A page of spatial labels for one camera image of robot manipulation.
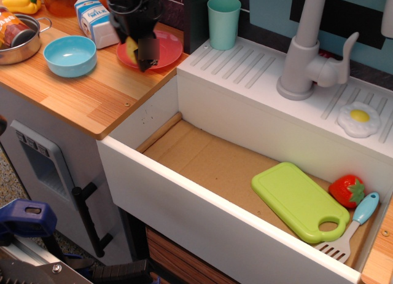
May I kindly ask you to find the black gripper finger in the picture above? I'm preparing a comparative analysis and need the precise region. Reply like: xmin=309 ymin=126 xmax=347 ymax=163
xmin=137 ymin=38 xmax=160 ymax=72
xmin=113 ymin=24 xmax=132 ymax=44

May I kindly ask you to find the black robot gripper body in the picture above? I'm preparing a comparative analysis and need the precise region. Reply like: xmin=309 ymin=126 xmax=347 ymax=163
xmin=109 ymin=1 xmax=163 ymax=42

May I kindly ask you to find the yellow toy potato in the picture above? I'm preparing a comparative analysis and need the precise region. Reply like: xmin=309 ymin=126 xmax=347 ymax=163
xmin=125 ymin=36 xmax=138 ymax=64

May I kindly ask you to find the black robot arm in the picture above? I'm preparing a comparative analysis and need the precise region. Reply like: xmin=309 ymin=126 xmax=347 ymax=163
xmin=107 ymin=0 xmax=164 ymax=43

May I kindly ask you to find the red plastic plate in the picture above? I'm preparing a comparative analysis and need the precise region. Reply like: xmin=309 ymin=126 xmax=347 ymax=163
xmin=116 ymin=30 xmax=183 ymax=69

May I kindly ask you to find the toy milk carton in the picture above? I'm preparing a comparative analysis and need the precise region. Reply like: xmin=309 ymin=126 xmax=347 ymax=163
xmin=74 ymin=0 xmax=120 ymax=49

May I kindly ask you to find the blue plastic bowl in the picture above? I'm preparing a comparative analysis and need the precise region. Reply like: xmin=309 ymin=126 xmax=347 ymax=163
xmin=43 ymin=36 xmax=97 ymax=78

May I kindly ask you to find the orange translucent bowl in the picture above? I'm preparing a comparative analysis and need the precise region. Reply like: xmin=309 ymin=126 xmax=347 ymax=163
xmin=39 ymin=0 xmax=93 ymax=18

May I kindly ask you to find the teal plastic cup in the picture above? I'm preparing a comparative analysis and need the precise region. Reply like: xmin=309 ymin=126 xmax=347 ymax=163
xmin=207 ymin=0 xmax=241 ymax=50

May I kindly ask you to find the yellow toy bell pepper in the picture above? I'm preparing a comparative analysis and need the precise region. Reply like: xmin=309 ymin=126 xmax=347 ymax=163
xmin=2 ymin=0 xmax=42 ymax=14

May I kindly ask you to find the toy beans can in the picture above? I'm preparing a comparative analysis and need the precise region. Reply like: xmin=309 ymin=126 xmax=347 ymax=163
xmin=1 ymin=7 xmax=36 ymax=49

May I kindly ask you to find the grey toy oven door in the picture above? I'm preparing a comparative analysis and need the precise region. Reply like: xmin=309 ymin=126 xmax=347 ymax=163
xmin=10 ymin=120 xmax=77 ymax=209

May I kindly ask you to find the grey toy faucet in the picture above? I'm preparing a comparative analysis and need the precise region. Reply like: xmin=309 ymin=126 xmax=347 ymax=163
xmin=276 ymin=0 xmax=359 ymax=101

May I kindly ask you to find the green plastic cutting board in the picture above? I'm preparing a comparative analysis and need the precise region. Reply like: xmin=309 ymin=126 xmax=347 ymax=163
xmin=251 ymin=162 xmax=350 ymax=244

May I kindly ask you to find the white toy sink basin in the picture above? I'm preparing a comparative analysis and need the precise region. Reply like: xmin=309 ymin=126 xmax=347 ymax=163
xmin=98 ymin=38 xmax=392 ymax=283

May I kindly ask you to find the blue clamp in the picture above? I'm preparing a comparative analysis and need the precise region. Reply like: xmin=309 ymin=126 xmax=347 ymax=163
xmin=1 ymin=199 xmax=57 ymax=240

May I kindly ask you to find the toy fried egg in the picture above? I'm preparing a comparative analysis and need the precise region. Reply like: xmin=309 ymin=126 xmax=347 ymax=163
xmin=337 ymin=101 xmax=381 ymax=138

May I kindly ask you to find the red toy strawberry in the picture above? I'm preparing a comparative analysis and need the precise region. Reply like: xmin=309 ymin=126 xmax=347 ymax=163
xmin=329 ymin=175 xmax=365 ymax=208

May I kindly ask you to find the steel pot with handles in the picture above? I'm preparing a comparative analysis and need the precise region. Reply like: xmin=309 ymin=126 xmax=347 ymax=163
xmin=1 ymin=14 xmax=52 ymax=65

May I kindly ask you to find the black oven door handle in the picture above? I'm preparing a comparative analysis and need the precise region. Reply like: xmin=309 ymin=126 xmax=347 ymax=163
xmin=71 ymin=183 xmax=113 ymax=258

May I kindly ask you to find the blue handled grey spatula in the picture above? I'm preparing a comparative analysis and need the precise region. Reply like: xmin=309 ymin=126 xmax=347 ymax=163
xmin=314 ymin=192 xmax=379 ymax=263

